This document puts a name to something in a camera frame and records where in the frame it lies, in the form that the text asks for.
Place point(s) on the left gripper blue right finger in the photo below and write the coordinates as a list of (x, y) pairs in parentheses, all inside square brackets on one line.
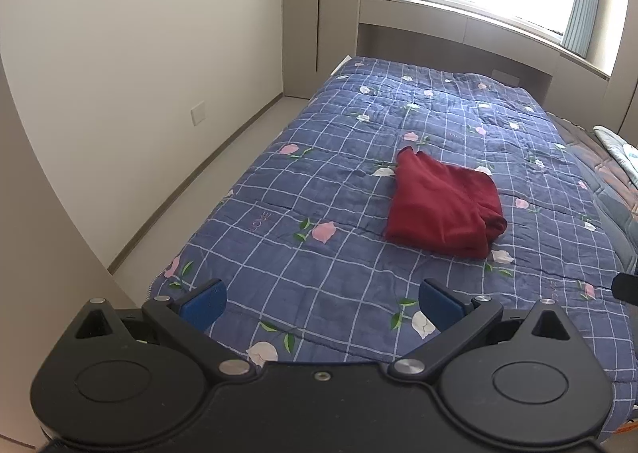
[(463, 323)]

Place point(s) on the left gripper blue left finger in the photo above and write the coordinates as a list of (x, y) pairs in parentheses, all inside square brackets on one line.
[(181, 324)]

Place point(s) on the red long-sleeve sweater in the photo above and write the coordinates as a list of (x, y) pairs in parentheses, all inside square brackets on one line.
[(444, 209)]

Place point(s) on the black storage box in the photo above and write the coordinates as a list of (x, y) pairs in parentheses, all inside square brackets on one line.
[(625, 288)]

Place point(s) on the dark quilted mattress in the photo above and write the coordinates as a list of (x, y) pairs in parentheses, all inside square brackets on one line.
[(598, 173)]

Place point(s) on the white floral pillow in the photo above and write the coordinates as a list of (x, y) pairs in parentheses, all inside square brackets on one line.
[(622, 152)]

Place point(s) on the beige tall wardrobe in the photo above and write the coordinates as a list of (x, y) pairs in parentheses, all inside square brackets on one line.
[(316, 36)]

